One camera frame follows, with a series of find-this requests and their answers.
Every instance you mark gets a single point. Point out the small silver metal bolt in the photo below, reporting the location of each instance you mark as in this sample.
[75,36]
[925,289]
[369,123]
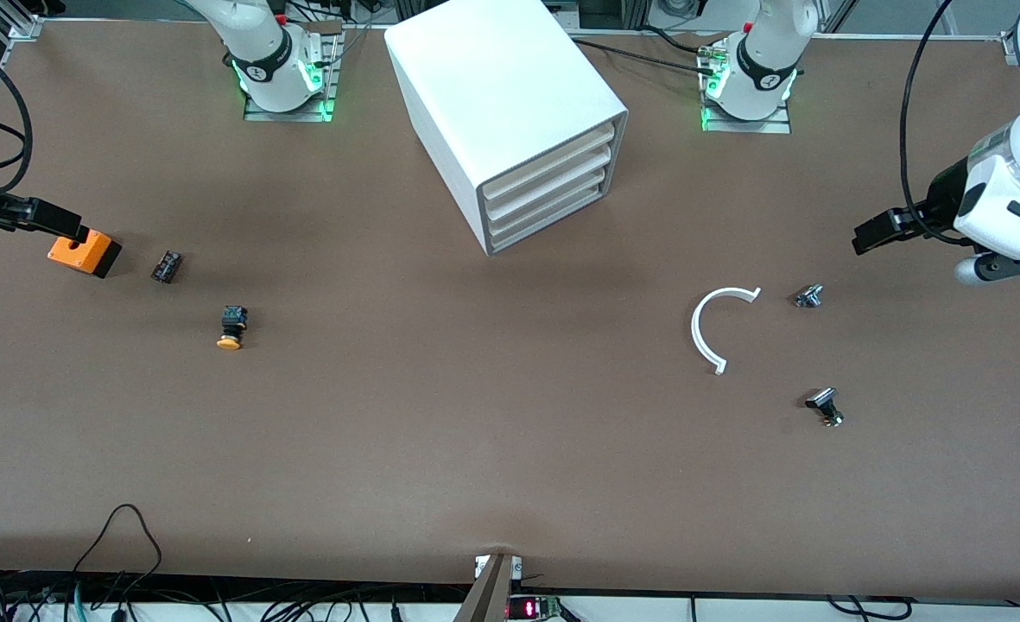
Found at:
[808,296]

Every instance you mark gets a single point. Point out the small black contact block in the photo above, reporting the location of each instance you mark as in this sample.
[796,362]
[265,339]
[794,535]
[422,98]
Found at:
[167,266]

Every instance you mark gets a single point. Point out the aluminium frame profile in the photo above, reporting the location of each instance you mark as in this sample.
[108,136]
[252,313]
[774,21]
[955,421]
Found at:
[17,22]

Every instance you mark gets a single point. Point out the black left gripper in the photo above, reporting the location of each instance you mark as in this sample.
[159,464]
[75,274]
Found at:
[940,196]

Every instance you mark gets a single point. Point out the device with red display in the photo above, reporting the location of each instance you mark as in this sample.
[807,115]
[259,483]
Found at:
[531,608]

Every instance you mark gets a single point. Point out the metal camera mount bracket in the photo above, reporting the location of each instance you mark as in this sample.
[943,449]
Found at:
[488,592]

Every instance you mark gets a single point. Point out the white plastic drawer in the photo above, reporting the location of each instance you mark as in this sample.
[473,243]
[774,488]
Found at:
[553,177]
[553,206]
[553,192]
[553,162]

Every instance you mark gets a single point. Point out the orange push button black body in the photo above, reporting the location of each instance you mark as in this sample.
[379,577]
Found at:
[231,326]

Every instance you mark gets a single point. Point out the white C-shaped plastic clamp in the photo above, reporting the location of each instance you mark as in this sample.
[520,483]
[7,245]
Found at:
[697,333]

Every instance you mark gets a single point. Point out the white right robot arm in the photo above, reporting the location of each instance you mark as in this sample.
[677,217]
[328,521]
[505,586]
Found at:
[268,52]

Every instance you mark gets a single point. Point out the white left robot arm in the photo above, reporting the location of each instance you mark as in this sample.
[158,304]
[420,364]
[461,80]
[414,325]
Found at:
[760,60]

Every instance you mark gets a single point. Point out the orange and black button box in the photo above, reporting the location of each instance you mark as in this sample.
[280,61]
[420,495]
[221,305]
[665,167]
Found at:
[86,255]

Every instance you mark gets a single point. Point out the white drawer cabinet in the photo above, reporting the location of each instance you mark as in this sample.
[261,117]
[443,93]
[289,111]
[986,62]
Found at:
[492,78]

